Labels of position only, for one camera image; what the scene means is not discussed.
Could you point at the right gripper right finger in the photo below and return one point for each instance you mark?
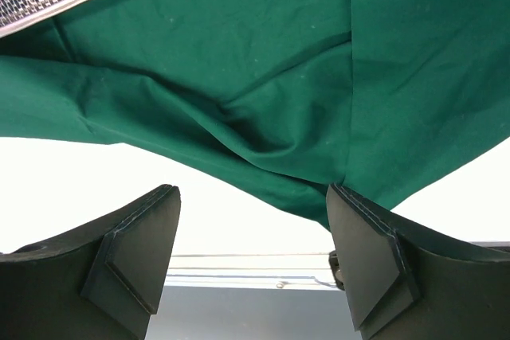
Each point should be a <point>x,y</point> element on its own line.
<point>406,281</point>

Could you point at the aluminium front rail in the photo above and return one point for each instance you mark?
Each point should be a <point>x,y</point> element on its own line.
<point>252,296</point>

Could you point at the green surgical cloth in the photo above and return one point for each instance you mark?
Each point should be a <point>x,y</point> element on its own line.
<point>279,98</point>

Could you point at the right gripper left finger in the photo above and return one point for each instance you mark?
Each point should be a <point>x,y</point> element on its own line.
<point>100,280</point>

